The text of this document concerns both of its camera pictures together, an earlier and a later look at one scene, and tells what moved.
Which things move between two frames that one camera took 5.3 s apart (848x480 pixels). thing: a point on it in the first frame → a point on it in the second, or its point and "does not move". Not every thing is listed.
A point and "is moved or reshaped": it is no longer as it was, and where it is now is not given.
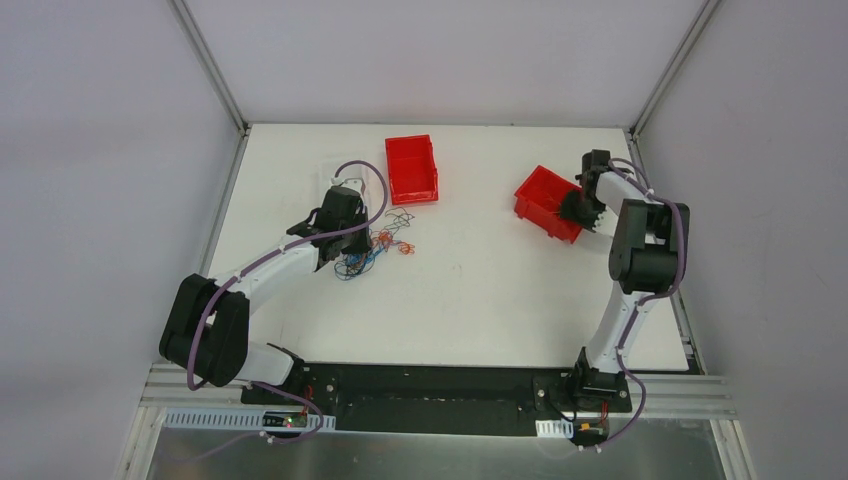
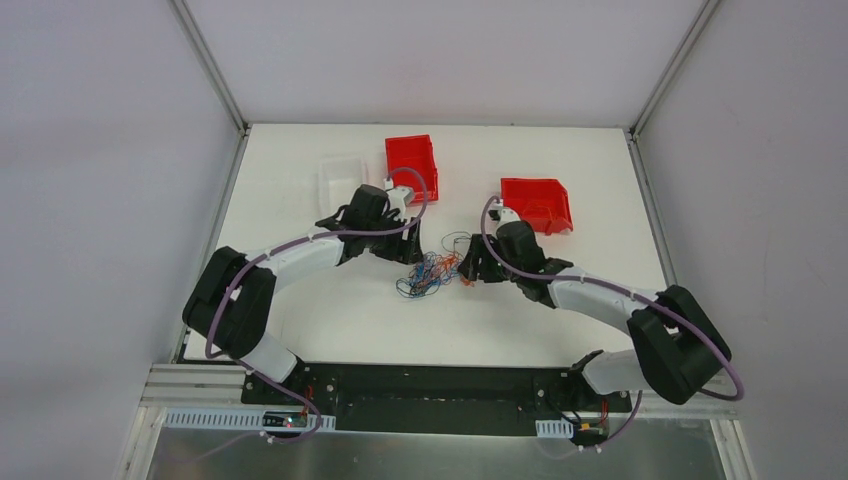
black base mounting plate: x=466 y=399 does not move
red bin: x=411 y=169 does not move
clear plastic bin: x=358 y=175 does not move
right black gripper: x=577 y=206 → x=481 y=263
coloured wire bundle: x=350 y=267 is moved or reshaped
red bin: x=538 y=201 is moved or reshaped
